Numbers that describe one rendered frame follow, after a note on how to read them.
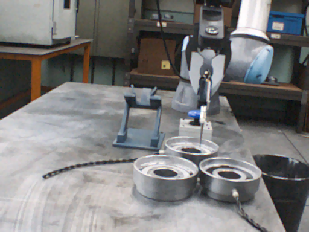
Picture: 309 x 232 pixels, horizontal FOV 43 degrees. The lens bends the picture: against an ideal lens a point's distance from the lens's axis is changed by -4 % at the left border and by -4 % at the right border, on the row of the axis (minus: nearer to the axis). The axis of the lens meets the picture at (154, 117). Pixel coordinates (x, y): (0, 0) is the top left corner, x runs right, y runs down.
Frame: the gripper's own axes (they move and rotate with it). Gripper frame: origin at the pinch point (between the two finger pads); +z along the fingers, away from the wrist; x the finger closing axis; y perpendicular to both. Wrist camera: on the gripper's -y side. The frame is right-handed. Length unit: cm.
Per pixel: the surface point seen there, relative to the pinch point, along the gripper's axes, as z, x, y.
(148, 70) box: 45, 53, 330
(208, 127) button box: 8.5, -1.8, 2.1
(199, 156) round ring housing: 9.5, -0.2, -14.9
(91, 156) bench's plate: 13.1, 20.3, -12.2
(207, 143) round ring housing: 9.6, -1.7, -6.0
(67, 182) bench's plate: 13.0, 20.8, -25.3
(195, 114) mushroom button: 6.0, 1.2, 2.4
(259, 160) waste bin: 53, -34, 113
